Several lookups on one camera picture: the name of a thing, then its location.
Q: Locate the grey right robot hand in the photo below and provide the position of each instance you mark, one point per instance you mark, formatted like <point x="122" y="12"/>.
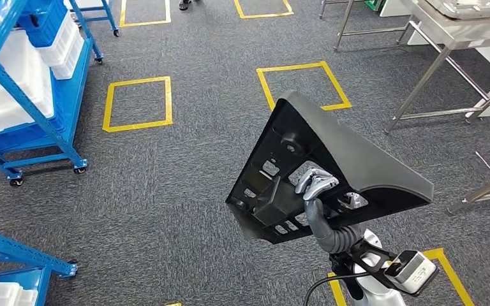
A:
<point x="317" y="186"/>

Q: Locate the black plastic plate part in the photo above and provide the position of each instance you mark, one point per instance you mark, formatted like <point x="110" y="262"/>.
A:
<point x="355" y="160"/>

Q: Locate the stainless steel workbench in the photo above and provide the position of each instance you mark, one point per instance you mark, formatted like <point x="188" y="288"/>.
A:
<point x="460" y="31"/>

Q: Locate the blue metal shelf rack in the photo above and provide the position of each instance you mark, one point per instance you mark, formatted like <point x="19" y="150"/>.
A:
<point x="97" y="19"/>
<point x="71" y="97"/>
<point x="16" y="249"/>

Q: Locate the stainless steel table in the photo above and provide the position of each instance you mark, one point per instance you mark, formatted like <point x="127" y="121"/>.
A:
<point x="376" y="30"/>
<point x="481" y="192"/>

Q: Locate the green plastic crate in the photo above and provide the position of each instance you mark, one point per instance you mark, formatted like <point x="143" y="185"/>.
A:
<point x="374" y="5"/>

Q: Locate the white cabinet panel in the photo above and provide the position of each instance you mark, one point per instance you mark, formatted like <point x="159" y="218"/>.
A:
<point x="393" y="7"/>

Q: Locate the person's dark shoe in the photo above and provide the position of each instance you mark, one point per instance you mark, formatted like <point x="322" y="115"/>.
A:
<point x="184" y="4"/>

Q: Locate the grey metal fixture plate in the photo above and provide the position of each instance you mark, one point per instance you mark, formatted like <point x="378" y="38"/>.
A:
<point x="464" y="8"/>

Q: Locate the blue plastic bin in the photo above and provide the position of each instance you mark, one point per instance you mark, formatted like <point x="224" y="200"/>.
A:
<point x="42" y="21"/>

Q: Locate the large white plastic bin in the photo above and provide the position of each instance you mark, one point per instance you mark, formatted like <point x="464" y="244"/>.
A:
<point x="0" y="114"/>

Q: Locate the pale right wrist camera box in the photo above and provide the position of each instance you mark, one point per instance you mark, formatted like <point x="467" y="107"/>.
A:
<point x="412" y="272"/>

